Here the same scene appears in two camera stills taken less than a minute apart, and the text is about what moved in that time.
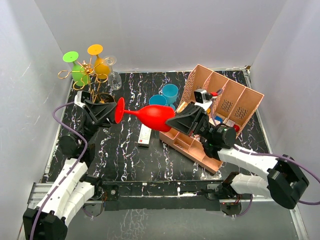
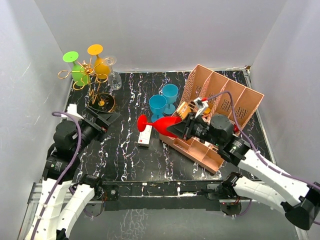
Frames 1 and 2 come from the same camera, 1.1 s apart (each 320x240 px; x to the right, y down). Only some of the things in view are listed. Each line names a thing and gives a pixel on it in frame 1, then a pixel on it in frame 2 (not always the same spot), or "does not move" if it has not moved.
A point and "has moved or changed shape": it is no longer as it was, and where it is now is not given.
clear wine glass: (114, 79) does not move
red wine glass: (154, 117) has moved or changed shape
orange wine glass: (102, 68) does not move
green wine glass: (79, 76) does not move
